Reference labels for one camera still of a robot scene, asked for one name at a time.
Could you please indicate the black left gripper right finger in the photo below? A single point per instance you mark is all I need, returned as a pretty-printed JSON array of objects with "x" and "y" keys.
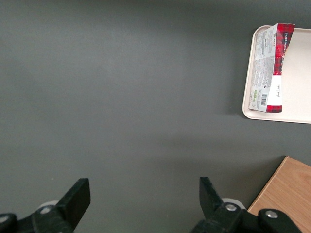
[{"x": 216, "y": 213}]

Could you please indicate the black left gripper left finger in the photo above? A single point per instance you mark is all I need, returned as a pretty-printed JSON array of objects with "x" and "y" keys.
[{"x": 70, "y": 206}]

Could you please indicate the red cookie box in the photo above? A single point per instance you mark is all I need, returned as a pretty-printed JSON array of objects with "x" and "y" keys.
[{"x": 267, "y": 60}]

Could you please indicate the beige plastic tray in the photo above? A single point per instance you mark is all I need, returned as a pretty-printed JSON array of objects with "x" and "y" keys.
[{"x": 298, "y": 85}]

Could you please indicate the wooden drawer cabinet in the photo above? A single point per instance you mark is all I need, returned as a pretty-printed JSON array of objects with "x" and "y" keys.
[{"x": 286, "y": 189}]

